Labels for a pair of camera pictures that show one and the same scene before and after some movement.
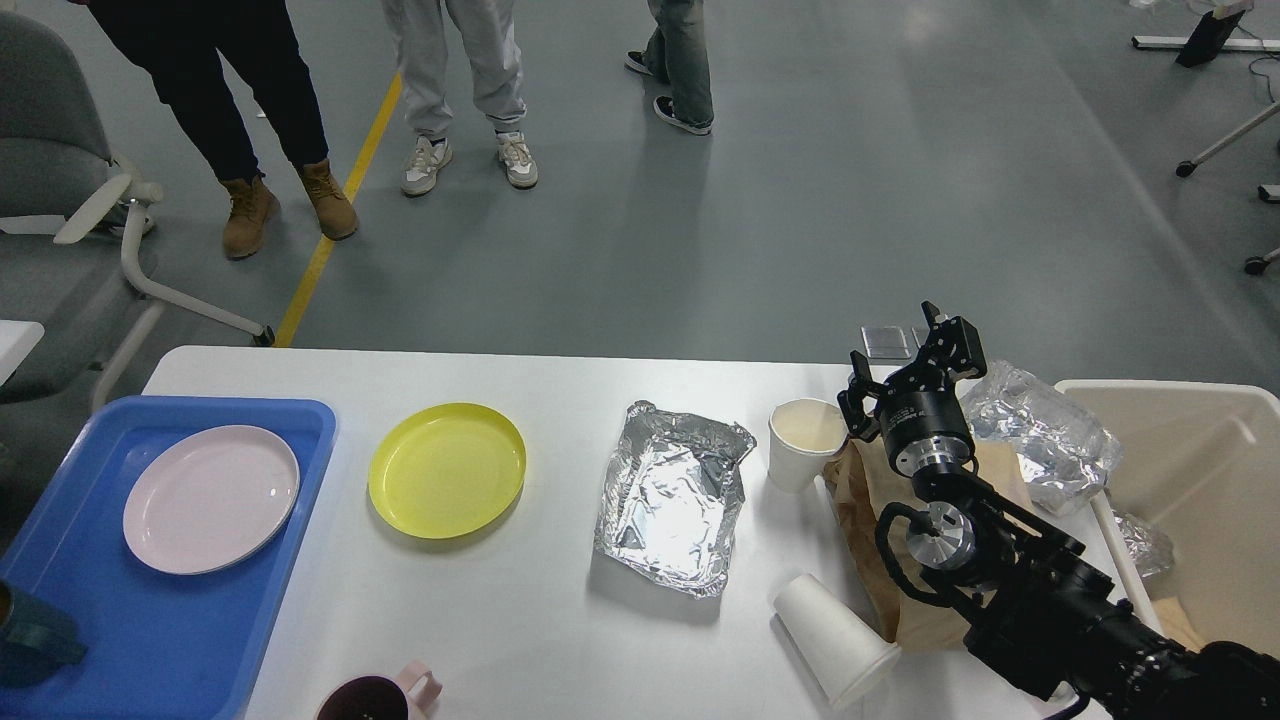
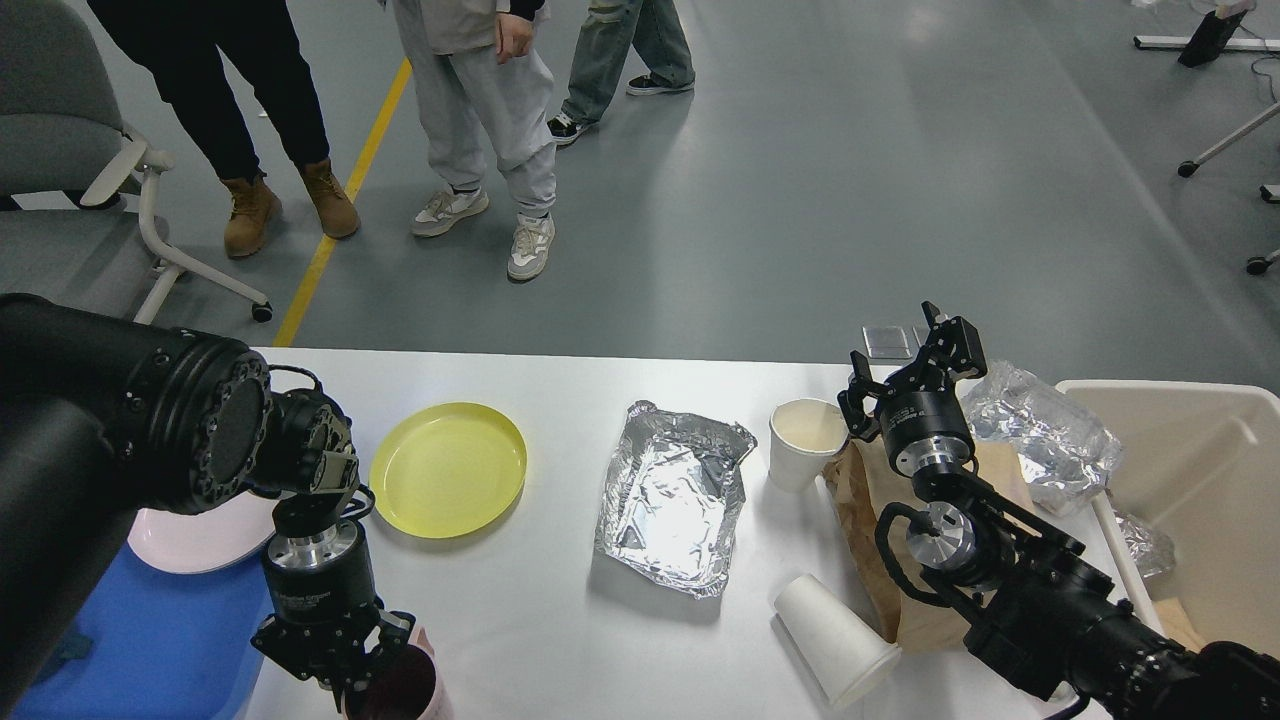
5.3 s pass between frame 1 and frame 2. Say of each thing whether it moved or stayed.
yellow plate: stayed
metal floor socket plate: stayed
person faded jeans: moved
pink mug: moved
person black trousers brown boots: stayed
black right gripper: stayed
